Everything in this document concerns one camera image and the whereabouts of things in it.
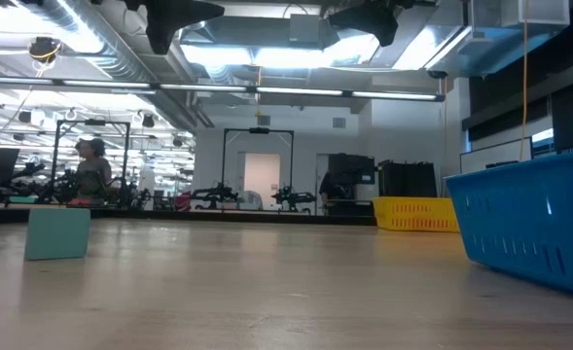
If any black yellow cable reel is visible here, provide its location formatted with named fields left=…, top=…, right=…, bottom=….
left=26, top=36, right=63, bottom=64

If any black storage cabinet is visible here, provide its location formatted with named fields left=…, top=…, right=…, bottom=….
left=377, top=158, right=438, bottom=199

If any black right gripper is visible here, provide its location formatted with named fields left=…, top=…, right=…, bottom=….
left=327, top=0, right=438, bottom=48

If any yellow cable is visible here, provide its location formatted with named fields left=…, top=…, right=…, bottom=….
left=518, top=0, right=530, bottom=162

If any teal block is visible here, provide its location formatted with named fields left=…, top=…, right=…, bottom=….
left=23, top=207, right=91, bottom=263

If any yellow plastic basket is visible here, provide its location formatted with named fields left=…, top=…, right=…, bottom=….
left=372, top=195, right=460, bottom=233

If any black aluminium table frame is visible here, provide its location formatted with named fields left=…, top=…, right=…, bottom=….
left=0, top=203, right=379, bottom=228

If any blue plastic basket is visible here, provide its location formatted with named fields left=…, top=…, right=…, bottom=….
left=443, top=153, right=573, bottom=298

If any distant black gantry frame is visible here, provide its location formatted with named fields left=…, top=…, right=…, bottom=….
left=52, top=119, right=131, bottom=195
left=221, top=127, right=296, bottom=213

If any person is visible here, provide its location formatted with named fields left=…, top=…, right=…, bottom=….
left=317, top=169, right=339, bottom=216
left=73, top=137, right=116, bottom=201

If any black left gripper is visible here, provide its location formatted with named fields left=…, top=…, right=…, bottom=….
left=125, top=0, right=227, bottom=55

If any long white light bar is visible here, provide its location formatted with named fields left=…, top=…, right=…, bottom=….
left=0, top=74, right=447, bottom=103

